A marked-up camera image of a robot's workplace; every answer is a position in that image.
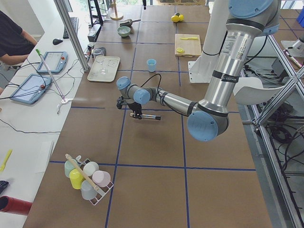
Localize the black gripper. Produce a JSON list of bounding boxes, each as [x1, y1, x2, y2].
[[116, 96, 142, 119]]

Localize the steel muddler black tip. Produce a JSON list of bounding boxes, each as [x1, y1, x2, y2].
[[130, 113, 161, 121]]

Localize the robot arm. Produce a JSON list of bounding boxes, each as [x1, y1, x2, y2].
[[116, 0, 281, 142]]

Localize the light blue cup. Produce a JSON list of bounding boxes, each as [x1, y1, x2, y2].
[[146, 58, 157, 73]]

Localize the lemon slice on board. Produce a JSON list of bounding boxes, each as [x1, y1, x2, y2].
[[176, 47, 184, 53]]

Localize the white cup in rack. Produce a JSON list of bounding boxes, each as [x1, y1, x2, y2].
[[83, 161, 99, 177]]

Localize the pink cup in rack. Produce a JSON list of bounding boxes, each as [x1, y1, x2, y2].
[[92, 170, 111, 187]]

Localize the green cup in rack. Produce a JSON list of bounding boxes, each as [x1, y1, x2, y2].
[[64, 160, 75, 178]]

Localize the yellow cup in rack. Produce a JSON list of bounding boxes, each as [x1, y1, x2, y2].
[[69, 169, 85, 190]]

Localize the grey-blue cup in rack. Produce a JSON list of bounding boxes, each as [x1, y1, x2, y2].
[[81, 180, 97, 200]]

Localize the clear glass on tray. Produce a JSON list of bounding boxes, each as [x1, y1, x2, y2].
[[99, 67, 107, 74]]

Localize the cream bear tray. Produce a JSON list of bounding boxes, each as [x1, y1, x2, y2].
[[87, 55, 120, 83]]

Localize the green bowl of ice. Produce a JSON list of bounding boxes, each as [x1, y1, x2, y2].
[[117, 26, 131, 38]]

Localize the wooden cutting board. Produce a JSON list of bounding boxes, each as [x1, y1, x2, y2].
[[174, 34, 202, 57]]

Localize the metal ice scoop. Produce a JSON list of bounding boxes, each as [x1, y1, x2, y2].
[[119, 19, 141, 27]]

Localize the yellow plastic knife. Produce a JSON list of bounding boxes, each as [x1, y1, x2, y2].
[[179, 37, 199, 40]]

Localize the blue teach pendant far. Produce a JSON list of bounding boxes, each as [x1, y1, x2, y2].
[[43, 51, 68, 74]]

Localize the blue teach pendant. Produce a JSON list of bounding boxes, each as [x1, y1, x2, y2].
[[43, 51, 68, 74], [10, 74, 53, 105]]

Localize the yellow lemons at edge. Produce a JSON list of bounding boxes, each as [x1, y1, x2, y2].
[[171, 14, 184, 23]]

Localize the blue teach pendant near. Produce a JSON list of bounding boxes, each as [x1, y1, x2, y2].
[[10, 74, 53, 105]]

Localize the black computer mouse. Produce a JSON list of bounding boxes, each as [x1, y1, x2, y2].
[[52, 38, 63, 45]]

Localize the wooden stand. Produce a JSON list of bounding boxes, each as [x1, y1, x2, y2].
[[110, 0, 124, 20]]

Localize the white chair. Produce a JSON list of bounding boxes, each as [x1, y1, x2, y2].
[[233, 77, 285, 105]]

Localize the black keyboard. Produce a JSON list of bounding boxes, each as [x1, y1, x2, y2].
[[62, 17, 79, 40]]

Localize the yellow utensil on desk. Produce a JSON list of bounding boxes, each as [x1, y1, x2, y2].
[[0, 149, 12, 172]]

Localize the seated person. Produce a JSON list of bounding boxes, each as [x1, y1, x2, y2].
[[0, 11, 38, 66]]

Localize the red cylinder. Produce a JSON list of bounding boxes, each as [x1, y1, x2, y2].
[[0, 196, 32, 216]]

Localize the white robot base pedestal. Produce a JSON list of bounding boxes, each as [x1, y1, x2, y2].
[[188, 0, 229, 83]]

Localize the white wire cup rack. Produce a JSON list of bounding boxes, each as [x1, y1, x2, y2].
[[76, 155, 114, 205]]

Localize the wooden rack handle rod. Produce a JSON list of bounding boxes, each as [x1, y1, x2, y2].
[[65, 153, 100, 192]]

